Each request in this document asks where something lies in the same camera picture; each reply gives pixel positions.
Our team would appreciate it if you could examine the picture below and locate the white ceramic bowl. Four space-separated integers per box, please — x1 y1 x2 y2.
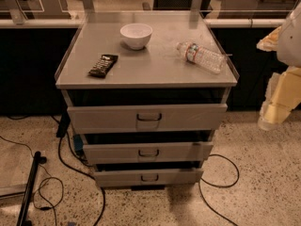
119 24 152 50

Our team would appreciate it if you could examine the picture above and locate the grey drawer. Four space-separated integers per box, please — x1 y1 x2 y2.
68 104 228 134
94 168 203 187
84 141 213 164

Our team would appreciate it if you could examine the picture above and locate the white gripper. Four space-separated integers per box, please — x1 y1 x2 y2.
258 66 301 131

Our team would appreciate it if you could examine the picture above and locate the black cable floor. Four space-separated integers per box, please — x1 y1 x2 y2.
198 153 241 226
50 115 106 226

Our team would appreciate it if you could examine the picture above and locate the dark snack bar packet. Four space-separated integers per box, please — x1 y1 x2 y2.
88 55 119 78

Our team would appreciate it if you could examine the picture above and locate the clear plastic water bottle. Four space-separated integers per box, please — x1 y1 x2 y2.
176 41 227 74

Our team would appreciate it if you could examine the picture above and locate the black cable right floor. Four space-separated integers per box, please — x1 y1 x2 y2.
198 153 241 226

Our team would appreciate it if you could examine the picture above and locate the thin black looped cable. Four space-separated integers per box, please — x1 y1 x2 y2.
0 135 65 226

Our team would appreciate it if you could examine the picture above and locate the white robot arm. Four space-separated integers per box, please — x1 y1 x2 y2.
257 4 301 131

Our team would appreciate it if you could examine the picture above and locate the grey drawer cabinet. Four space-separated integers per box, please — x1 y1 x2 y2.
55 11 238 176

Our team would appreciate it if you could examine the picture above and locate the black cable left floor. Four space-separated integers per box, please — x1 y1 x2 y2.
50 115 106 226

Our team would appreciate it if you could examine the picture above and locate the black power adapter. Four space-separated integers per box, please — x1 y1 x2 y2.
56 112 71 137

